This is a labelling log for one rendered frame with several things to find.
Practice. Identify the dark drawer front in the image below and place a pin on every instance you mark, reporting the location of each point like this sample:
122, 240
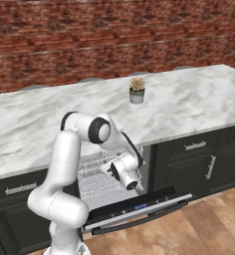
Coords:
13, 189
194, 146

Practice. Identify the dark cupboard run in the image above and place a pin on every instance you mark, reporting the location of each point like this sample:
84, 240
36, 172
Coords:
232, 156

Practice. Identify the dark cupboard door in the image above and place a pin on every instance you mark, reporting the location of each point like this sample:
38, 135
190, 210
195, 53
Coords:
186, 176
13, 229

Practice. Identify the grey bar stool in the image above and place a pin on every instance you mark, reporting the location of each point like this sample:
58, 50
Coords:
183, 67
35, 87
89, 79
139, 73

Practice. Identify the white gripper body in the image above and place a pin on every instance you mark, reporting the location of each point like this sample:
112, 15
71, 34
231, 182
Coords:
104, 168

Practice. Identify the small potted succulent plant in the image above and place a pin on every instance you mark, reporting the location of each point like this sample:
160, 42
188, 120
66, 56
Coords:
137, 91

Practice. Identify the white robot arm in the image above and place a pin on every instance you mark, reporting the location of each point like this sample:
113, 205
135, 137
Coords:
64, 172

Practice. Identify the black dishwasher door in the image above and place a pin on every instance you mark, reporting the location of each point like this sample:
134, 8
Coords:
136, 205

